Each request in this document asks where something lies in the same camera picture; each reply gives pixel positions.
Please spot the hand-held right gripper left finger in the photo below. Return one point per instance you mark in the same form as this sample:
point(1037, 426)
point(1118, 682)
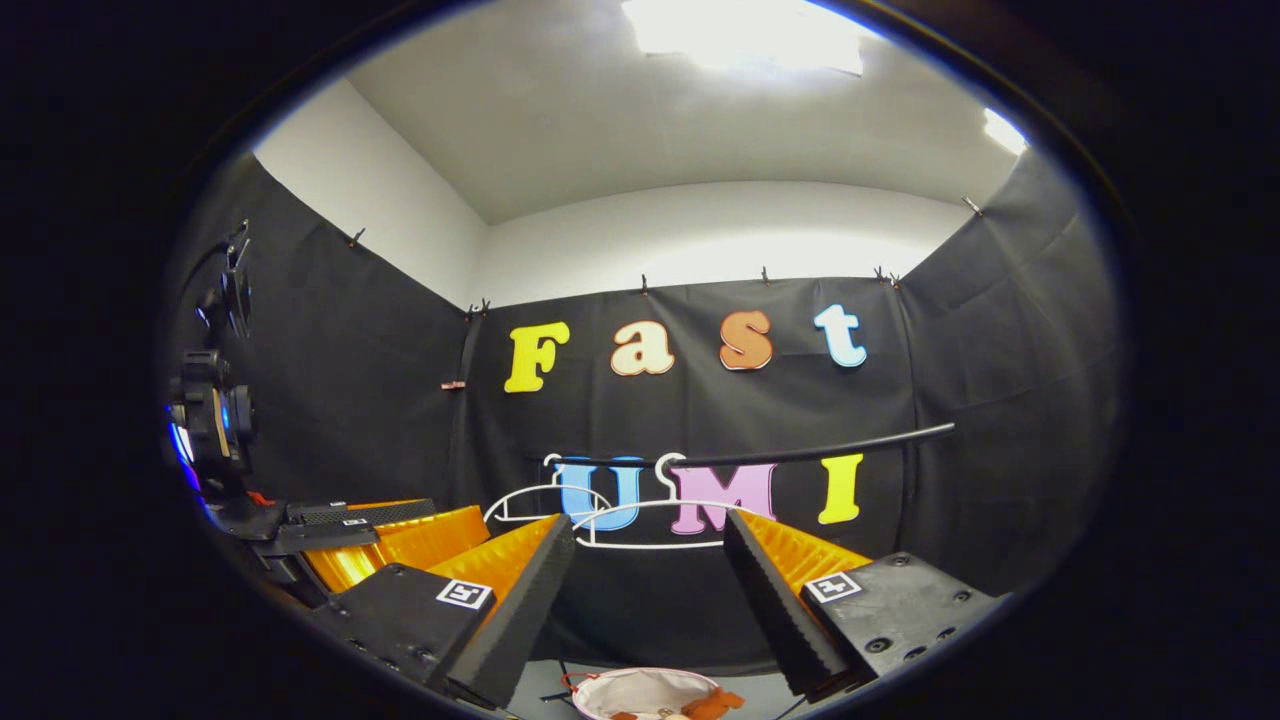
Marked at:
point(520, 620)

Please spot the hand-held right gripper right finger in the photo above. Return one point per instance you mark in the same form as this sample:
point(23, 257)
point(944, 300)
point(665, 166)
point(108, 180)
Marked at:
point(780, 610)

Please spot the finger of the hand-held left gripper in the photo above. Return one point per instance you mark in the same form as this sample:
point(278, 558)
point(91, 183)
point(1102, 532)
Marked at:
point(370, 512)
point(420, 545)

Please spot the pink laundry hamper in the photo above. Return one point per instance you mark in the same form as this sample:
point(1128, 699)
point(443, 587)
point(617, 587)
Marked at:
point(640, 690)

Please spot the white plastic hanger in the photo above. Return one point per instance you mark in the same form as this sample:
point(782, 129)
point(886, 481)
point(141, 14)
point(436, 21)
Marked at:
point(530, 495)
point(650, 505)

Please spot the small ceiling light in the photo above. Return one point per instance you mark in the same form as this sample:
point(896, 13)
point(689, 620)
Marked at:
point(1005, 130)

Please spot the large ceiling light panel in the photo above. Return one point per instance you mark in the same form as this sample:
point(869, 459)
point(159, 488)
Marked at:
point(745, 30)

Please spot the black clothes rail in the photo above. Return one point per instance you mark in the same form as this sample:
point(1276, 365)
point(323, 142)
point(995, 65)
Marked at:
point(820, 450)

